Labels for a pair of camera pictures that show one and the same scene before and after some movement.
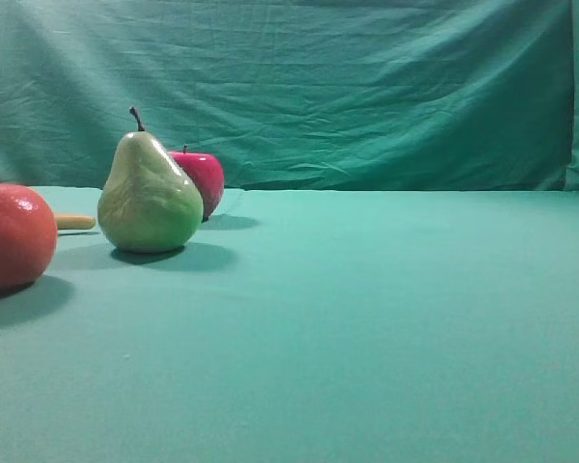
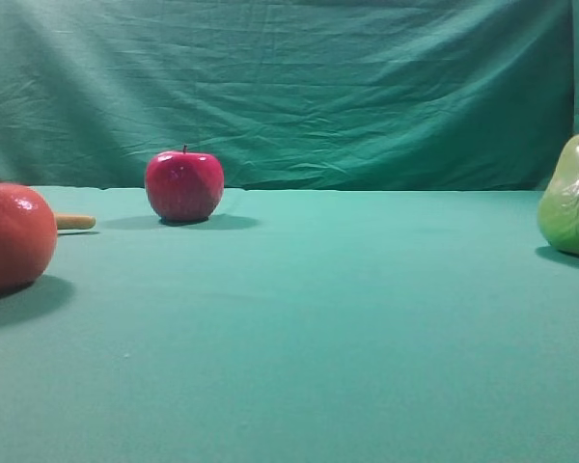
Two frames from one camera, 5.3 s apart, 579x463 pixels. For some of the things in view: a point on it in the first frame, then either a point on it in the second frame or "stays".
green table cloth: (307, 326) stays
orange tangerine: (18, 235) stays
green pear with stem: (150, 204) to (568, 204)
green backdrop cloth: (344, 95) stays
